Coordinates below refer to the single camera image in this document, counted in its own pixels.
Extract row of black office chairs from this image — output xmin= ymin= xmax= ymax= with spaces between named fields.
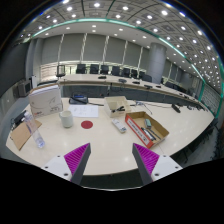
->
xmin=55 ymin=63 xmax=154 ymax=83

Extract open beige cardboard box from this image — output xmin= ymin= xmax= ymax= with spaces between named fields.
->
xmin=103 ymin=95 xmax=132 ymax=119

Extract black desk microphone unit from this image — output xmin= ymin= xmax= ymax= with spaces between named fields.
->
xmin=171 ymin=103 xmax=181 ymax=114

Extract red-edged open cardboard box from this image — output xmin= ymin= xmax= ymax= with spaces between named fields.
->
xmin=124 ymin=110 xmax=170 ymax=150

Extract black power adapter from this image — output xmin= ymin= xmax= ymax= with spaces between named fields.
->
xmin=12 ymin=109 xmax=28 ymax=129

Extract black tool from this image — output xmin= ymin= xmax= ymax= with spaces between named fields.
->
xmin=111 ymin=105 xmax=126 ymax=114

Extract small teal tool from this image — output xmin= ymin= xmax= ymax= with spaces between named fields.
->
xmin=143 ymin=118 xmax=153 ymax=130

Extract black desk conference unit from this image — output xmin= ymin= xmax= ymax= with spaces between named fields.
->
xmin=68 ymin=93 xmax=89 ymax=105

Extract flat brown cardboard piece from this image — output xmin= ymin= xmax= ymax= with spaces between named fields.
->
xmin=9 ymin=119 xmax=43 ymax=151

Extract long curved conference desk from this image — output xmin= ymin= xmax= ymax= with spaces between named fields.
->
xmin=36 ymin=73 xmax=214 ymax=114

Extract white ceramic mug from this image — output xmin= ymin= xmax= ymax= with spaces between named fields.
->
xmin=58 ymin=110 xmax=74 ymax=129

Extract recessed ceiling lights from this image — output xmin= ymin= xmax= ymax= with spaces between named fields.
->
xmin=19 ymin=0 xmax=223 ymax=84

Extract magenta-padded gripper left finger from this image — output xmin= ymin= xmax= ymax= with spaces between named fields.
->
xmin=41 ymin=142 xmax=92 ymax=186

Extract black pen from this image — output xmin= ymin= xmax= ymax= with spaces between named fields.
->
xmin=140 ymin=126 xmax=157 ymax=142

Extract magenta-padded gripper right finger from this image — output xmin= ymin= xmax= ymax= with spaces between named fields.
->
xmin=131 ymin=142 xmax=184 ymax=186

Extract white copy paper carton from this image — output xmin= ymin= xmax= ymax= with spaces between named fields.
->
xmin=27 ymin=83 xmax=64 ymax=118

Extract flat round red coaster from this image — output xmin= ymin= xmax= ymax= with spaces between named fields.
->
xmin=80 ymin=120 xmax=94 ymax=130

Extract printed white paper sheet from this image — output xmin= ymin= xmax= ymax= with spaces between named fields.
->
xmin=67 ymin=104 xmax=100 ymax=119

